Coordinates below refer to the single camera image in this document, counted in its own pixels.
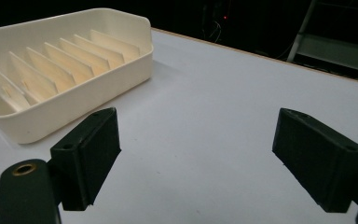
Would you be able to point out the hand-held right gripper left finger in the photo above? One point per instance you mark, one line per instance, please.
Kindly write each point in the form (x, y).
(87, 158)

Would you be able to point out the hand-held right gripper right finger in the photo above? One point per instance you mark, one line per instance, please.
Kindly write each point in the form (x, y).
(320, 161)

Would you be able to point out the cream plastic dish rack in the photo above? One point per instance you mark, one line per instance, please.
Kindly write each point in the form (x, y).
(68, 77)

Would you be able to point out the grey metal stand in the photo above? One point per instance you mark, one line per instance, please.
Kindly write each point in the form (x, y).
(332, 40)

